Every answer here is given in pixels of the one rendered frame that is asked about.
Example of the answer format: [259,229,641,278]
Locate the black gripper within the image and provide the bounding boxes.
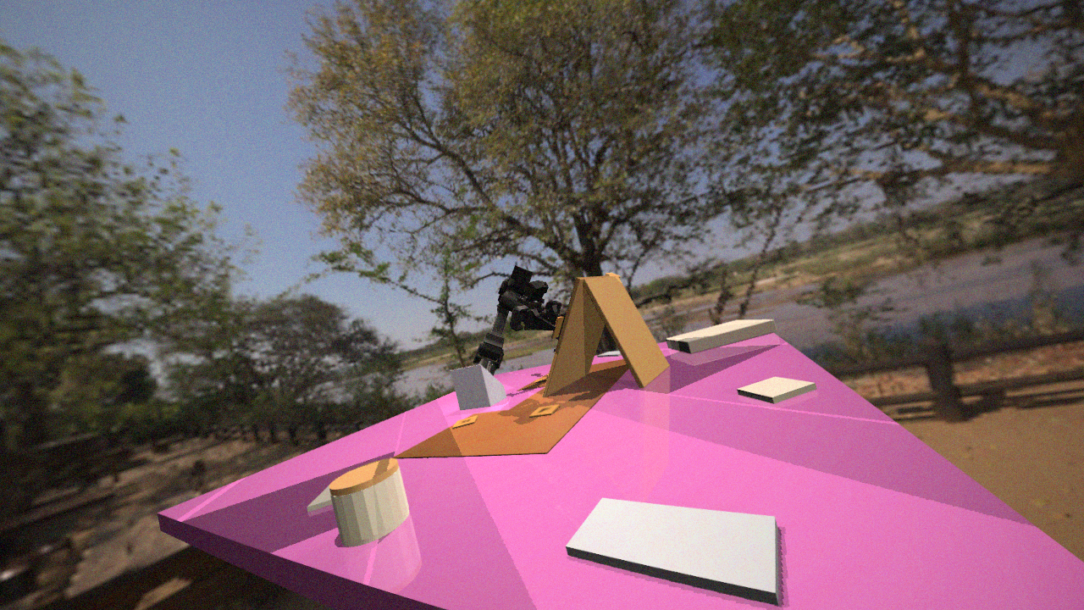
[509,296,562,330]

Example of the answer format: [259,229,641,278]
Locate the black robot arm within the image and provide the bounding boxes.
[473,265,549,376]

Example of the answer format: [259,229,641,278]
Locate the dark grey cylindrical container with orange lid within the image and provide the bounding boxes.
[330,458,409,547]

